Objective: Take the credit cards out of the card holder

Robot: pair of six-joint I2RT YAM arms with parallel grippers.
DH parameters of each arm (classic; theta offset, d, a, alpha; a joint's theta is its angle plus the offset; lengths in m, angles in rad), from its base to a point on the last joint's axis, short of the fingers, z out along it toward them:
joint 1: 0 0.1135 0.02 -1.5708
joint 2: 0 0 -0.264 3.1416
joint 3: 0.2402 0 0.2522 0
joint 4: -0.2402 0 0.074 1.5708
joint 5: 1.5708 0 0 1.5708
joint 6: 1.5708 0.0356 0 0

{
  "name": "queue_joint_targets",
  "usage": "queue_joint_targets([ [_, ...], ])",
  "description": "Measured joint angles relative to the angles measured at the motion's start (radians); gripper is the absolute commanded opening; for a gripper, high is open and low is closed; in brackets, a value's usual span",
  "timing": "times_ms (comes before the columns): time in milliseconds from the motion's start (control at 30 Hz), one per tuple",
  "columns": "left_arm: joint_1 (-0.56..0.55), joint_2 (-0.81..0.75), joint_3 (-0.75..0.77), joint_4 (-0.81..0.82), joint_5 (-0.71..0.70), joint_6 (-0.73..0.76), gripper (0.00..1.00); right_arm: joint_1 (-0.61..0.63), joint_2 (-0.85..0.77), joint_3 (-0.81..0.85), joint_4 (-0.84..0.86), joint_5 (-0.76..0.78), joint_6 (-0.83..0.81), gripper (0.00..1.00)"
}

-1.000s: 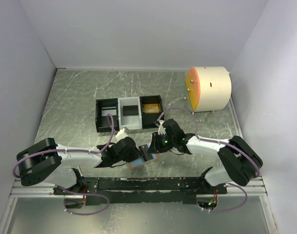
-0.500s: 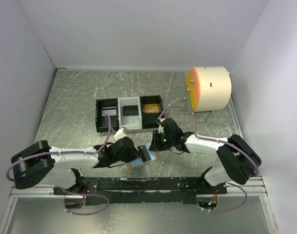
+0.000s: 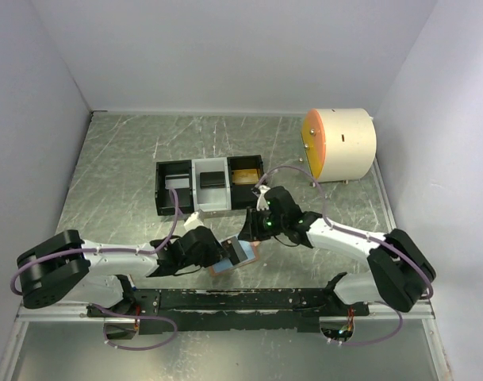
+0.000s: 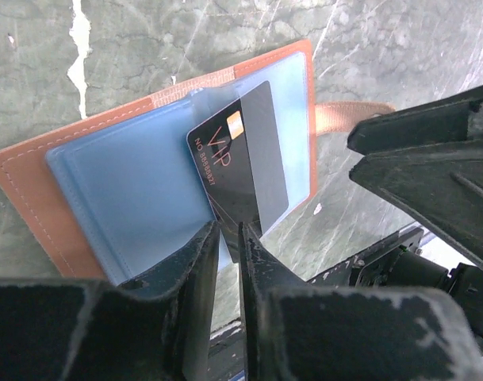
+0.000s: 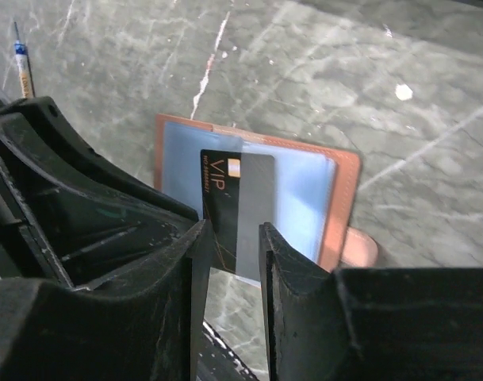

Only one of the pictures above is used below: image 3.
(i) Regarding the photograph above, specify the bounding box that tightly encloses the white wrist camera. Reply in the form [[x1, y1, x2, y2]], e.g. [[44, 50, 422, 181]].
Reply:
[[254, 185, 270, 211], [183, 211, 204, 232]]

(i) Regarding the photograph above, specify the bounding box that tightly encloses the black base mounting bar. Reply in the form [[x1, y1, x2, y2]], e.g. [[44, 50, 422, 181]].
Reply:
[[86, 287, 369, 334]]

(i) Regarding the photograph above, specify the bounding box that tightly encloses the purple cable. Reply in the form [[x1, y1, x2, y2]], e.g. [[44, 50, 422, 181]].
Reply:
[[10, 188, 183, 351], [255, 166, 435, 346]]

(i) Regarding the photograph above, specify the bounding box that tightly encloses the cream cylinder with orange lid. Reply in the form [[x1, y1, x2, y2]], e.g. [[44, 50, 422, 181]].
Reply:
[[301, 108, 377, 183]]

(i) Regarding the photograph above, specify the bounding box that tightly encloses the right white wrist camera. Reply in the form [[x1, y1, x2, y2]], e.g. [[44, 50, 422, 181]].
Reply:
[[254, 185, 270, 211]]

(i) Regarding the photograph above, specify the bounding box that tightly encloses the orange leather card holder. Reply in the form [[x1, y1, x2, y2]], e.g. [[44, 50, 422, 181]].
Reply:
[[209, 236, 260, 276]]

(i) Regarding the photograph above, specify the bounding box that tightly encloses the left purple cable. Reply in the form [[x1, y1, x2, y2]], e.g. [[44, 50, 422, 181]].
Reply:
[[10, 188, 183, 351]]

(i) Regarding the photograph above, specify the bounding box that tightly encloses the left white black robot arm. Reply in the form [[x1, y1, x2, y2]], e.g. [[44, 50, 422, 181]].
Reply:
[[11, 226, 229, 317]]

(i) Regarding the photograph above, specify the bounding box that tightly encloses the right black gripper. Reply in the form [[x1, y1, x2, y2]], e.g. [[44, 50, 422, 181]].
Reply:
[[238, 205, 286, 242]]

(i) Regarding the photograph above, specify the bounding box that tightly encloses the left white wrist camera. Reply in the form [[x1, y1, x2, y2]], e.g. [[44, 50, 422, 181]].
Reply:
[[183, 211, 204, 232]]

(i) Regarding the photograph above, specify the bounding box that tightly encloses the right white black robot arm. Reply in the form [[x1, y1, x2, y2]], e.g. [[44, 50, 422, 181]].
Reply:
[[239, 187, 436, 316]]

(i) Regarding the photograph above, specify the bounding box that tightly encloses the black white three-compartment tray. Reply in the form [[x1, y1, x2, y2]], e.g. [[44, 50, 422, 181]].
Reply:
[[155, 155, 264, 216]]

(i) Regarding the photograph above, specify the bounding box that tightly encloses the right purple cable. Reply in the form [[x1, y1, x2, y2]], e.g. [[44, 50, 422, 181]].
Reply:
[[255, 166, 435, 346]]

